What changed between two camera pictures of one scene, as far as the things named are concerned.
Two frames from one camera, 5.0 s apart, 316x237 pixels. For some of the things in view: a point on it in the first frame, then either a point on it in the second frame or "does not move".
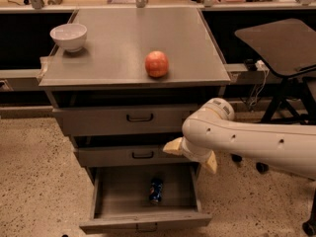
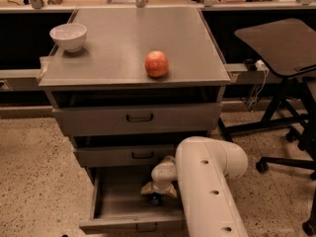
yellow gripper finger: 211,162 -> 172,191
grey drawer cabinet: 121,83 does not move
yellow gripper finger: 174,146 -> 147,189
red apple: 156,63 does not move
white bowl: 69,36 does not move
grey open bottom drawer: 120,202 does not move
